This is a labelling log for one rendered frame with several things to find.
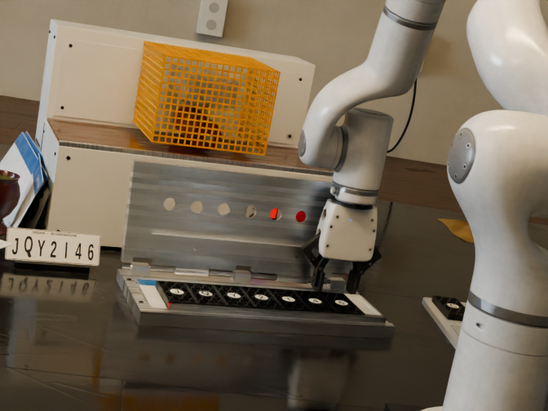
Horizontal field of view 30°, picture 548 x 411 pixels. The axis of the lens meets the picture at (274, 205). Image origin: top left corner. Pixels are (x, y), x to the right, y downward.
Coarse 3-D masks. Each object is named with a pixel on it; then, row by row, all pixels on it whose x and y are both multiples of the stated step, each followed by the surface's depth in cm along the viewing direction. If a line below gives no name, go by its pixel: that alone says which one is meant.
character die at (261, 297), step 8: (248, 288) 175; (256, 288) 176; (264, 288) 177; (248, 296) 171; (256, 296) 172; (264, 296) 172; (272, 296) 173; (256, 304) 168; (264, 304) 169; (272, 304) 169; (280, 304) 170
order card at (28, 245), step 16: (16, 240) 174; (32, 240) 175; (48, 240) 176; (64, 240) 177; (80, 240) 178; (96, 240) 179; (16, 256) 174; (32, 256) 174; (48, 256) 175; (64, 256) 176; (80, 256) 177; (96, 256) 178
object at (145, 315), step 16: (128, 272) 175; (144, 272) 175; (160, 272) 179; (224, 272) 180; (240, 272) 181; (128, 288) 167; (288, 288) 182; (304, 288) 184; (336, 288) 188; (144, 304) 161; (144, 320) 158; (160, 320) 159; (176, 320) 160; (192, 320) 161; (208, 320) 162; (224, 320) 162; (240, 320) 163; (256, 320) 164; (272, 320) 165; (288, 320) 166; (304, 320) 167; (320, 320) 169; (336, 320) 170; (352, 320) 172; (352, 336) 171; (368, 336) 172; (384, 336) 173
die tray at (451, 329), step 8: (424, 304) 194; (432, 304) 193; (464, 304) 197; (432, 312) 189; (440, 312) 189; (440, 320) 184; (448, 320) 185; (456, 320) 186; (440, 328) 183; (448, 328) 181; (456, 328) 182; (448, 336) 179; (456, 336) 178; (456, 344) 174
